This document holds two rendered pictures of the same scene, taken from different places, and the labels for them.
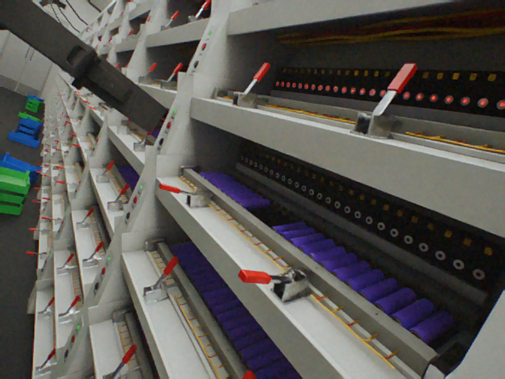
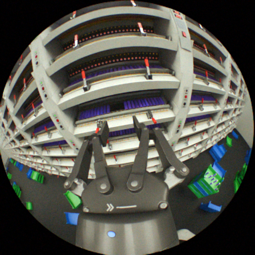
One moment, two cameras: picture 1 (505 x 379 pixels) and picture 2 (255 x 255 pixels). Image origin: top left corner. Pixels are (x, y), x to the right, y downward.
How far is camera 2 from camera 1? 0.35 m
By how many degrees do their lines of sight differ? 56
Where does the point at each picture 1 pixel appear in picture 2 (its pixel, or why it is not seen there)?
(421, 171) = (165, 83)
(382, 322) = (163, 107)
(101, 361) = (109, 163)
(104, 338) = not seen: hidden behind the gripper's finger
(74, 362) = not seen: hidden behind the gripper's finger
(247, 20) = (58, 65)
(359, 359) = (165, 113)
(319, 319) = (157, 114)
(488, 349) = (179, 102)
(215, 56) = (51, 86)
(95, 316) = not seen: hidden behind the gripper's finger
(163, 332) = (122, 147)
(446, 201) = (169, 86)
